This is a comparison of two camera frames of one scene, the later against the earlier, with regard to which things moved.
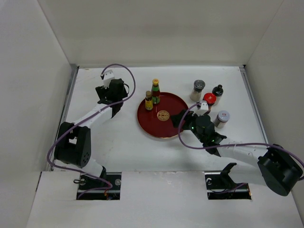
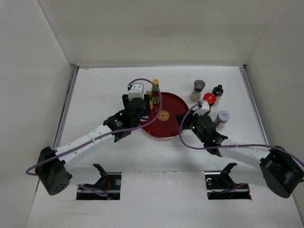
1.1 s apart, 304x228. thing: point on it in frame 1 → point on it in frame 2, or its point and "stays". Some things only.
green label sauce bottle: x=155 y=92 stays
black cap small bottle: x=218 y=91 stays
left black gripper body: x=103 y=92 → x=146 y=110
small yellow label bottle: x=148 y=101 stays
